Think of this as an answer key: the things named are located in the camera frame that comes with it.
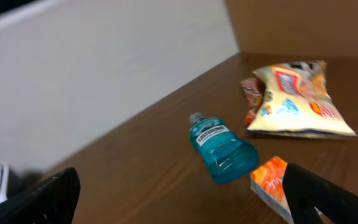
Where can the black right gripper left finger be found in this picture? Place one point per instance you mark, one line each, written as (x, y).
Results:
(52, 200)

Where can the teal mouthwash bottle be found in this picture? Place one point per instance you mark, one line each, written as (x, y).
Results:
(226, 156)

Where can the yellow snack bag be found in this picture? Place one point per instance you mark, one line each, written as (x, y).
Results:
(296, 103)

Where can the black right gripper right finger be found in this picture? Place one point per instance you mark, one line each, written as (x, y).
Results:
(308, 194)

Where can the small orange box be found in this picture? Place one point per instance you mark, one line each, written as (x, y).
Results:
(267, 183)

